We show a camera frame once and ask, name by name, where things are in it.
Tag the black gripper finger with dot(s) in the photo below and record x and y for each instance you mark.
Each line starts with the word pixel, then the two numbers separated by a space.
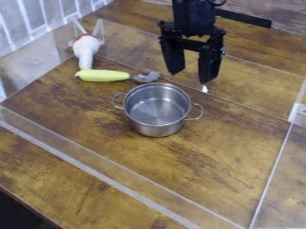
pixel 173 55
pixel 208 62

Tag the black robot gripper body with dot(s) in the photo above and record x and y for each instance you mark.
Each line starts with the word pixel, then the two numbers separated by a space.
pixel 192 27

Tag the silver steel pot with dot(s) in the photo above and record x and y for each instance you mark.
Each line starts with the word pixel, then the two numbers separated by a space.
pixel 156 108

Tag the white plush mushroom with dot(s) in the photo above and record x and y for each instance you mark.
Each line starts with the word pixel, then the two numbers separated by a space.
pixel 84 46

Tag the green handled spoon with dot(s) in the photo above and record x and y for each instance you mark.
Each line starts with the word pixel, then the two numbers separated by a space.
pixel 108 76

